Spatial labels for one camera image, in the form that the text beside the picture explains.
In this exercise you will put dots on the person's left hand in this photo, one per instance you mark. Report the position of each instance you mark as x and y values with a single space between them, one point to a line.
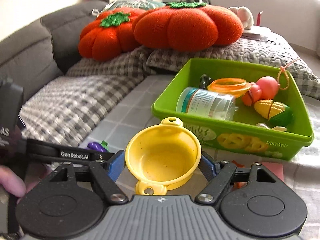
12 182

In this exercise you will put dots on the pink pig toy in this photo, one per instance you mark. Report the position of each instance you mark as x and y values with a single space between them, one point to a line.
267 86

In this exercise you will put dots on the clear cotton swab jar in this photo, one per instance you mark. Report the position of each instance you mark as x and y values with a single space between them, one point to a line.
202 102

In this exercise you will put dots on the white papers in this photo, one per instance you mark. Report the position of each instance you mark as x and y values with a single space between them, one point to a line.
257 33

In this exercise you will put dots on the small orange tomato cushion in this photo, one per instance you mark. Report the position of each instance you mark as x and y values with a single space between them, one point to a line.
105 40

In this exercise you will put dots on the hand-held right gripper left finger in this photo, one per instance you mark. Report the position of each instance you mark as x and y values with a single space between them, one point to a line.
116 166

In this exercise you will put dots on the pink rectangular block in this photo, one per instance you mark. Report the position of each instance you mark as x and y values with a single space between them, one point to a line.
273 170

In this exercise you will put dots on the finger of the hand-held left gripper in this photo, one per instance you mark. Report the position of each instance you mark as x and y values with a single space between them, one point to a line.
75 153

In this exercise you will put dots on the beige starfish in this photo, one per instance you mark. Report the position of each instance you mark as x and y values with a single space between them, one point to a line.
265 125

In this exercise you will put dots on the yellow toy pot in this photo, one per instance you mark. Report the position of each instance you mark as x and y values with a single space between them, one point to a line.
162 155

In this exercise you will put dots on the large orange tomato cushion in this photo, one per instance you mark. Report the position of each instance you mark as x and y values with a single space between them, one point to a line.
187 27

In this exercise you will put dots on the light grey grid sheet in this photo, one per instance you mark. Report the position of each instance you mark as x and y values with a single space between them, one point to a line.
135 105

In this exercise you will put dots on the small orange toy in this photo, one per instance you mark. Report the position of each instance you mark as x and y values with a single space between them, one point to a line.
238 165

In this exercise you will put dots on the leaf-patterned cushion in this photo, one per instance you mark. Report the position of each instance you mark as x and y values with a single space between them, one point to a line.
132 3

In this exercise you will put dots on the red stand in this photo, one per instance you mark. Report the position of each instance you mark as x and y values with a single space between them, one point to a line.
259 18

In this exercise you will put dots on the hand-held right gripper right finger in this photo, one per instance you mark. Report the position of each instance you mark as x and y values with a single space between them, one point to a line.
207 166

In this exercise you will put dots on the purple toy grapes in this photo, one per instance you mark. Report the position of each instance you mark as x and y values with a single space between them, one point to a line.
95 146

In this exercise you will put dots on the white plush toy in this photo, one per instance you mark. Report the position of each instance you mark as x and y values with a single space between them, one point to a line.
243 15

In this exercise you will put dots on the green plastic box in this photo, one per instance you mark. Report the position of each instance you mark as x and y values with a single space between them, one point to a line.
297 110

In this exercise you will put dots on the grey checkered blanket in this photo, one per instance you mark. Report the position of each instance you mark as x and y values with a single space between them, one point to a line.
100 85

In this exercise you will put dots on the yellow toy corn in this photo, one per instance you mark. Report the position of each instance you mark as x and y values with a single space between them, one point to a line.
267 107

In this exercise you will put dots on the grey sofa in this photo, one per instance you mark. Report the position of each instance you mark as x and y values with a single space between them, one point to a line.
30 50

